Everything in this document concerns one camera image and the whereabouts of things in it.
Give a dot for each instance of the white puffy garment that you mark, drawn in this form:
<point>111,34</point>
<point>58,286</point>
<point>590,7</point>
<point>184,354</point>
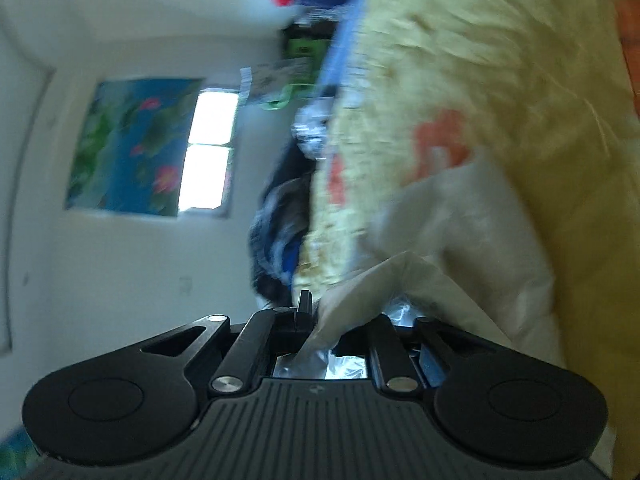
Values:
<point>457,246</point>

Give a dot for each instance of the patterned white cushion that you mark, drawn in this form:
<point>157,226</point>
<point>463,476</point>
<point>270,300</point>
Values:
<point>273,85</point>

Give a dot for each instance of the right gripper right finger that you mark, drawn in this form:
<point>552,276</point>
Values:
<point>395,360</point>

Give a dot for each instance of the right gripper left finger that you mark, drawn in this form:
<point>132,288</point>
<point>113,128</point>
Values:
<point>268,334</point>

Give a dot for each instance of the bright window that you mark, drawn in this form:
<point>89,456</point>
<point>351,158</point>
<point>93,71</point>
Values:
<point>208,157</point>

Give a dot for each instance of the blue bed sheet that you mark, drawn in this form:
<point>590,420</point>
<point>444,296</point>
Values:
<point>334,68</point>

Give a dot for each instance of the lotus print roller blind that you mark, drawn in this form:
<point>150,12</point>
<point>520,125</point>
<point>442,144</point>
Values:
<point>130,154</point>

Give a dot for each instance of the crumpled silver plastic bag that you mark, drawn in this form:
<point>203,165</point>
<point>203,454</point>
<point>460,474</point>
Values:
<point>311,126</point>

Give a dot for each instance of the dark striped clothes pile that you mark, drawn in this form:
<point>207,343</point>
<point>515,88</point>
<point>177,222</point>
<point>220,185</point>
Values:
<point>280,225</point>

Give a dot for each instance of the green plastic chair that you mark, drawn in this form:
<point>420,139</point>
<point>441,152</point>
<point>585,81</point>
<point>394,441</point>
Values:
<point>303,48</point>

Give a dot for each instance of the yellow floral quilt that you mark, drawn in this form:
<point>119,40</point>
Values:
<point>545,86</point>

